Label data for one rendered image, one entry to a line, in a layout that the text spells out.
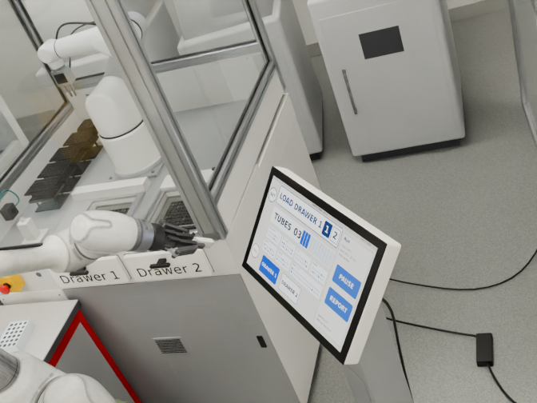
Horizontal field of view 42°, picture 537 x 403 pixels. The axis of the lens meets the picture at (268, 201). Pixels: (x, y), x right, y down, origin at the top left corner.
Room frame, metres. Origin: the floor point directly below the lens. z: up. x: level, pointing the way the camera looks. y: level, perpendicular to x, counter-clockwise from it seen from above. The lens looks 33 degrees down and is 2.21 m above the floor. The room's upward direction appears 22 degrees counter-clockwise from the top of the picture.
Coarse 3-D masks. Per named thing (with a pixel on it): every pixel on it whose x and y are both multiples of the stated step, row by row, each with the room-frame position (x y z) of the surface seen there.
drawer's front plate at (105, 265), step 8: (112, 256) 1.98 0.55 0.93; (96, 264) 2.00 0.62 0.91; (104, 264) 1.98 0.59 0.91; (112, 264) 1.97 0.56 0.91; (120, 264) 1.96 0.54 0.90; (96, 272) 2.00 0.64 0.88; (104, 272) 1.99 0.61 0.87; (120, 272) 1.96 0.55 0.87; (56, 280) 2.08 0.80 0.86; (64, 280) 2.07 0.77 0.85; (80, 280) 2.04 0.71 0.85; (96, 280) 2.01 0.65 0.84; (104, 280) 2.00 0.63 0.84; (112, 280) 1.99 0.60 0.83; (120, 280) 1.97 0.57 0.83; (128, 280) 1.96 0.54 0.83
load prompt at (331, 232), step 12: (288, 192) 1.57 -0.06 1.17; (288, 204) 1.55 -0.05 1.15; (300, 204) 1.50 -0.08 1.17; (300, 216) 1.48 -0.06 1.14; (312, 216) 1.44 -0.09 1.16; (324, 216) 1.40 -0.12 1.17; (312, 228) 1.42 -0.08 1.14; (324, 228) 1.38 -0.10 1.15; (336, 228) 1.35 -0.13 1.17; (336, 240) 1.33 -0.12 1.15
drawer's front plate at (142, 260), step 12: (156, 252) 1.90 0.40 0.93; (168, 252) 1.88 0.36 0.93; (204, 252) 1.84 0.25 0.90; (132, 264) 1.94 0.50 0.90; (144, 264) 1.92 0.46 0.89; (180, 264) 1.86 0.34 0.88; (204, 264) 1.83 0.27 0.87; (156, 276) 1.91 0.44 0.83; (168, 276) 1.89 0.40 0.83; (180, 276) 1.87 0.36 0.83; (192, 276) 1.85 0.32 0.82
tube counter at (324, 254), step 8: (296, 224) 1.48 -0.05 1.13; (296, 232) 1.47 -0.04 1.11; (304, 232) 1.44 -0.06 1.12; (296, 240) 1.46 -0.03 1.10; (304, 240) 1.43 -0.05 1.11; (312, 240) 1.40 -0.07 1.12; (304, 248) 1.42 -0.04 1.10; (312, 248) 1.39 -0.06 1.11; (320, 248) 1.37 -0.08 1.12; (328, 248) 1.34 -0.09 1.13; (320, 256) 1.35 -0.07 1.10; (328, 256) 1.33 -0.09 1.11; (328, 264) 1.32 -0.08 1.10
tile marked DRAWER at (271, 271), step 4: (264, 256) 1.55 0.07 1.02; (264, 260) 1.54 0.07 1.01; (268, 260) 1.52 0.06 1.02; (260, 264) 1.55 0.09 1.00; (264, 264) 1.53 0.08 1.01; (268, 264) 1.52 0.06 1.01; (272, 264) 1.50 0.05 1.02; (260, 268) 1.54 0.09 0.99; (264, 268) 1.53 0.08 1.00; (268, 268) 1.51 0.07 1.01; (272, 268) 1.49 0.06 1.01; (276, 268) 1.48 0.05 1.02; (264, 272) 1.52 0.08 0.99; (268, 272) 1.50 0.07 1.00; (272, 272) 1.49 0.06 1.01; (276, 272) 1.47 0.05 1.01; (268, 276) 1.49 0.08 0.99; (272, 276) 1.48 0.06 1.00; (276, 276) 1.46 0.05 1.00; (272, 280) 1.47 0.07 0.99
